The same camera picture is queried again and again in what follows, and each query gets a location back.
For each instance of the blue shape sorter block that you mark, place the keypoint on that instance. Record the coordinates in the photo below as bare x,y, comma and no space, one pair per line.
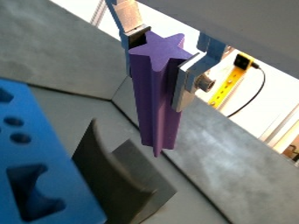
41,188

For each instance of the gripper silver right finger blue mount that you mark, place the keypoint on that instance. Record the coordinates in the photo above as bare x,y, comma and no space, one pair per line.
192,71

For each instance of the purple star prism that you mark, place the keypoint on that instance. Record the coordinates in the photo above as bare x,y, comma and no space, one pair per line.
155,62

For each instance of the yellow bracket with sensor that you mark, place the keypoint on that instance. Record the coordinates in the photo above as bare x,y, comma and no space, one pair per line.
243,62

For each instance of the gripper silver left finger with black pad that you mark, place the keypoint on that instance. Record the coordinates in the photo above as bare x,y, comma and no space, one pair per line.
129,24

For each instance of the black curved fixture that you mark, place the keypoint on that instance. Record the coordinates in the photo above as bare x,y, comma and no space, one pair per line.
129,188

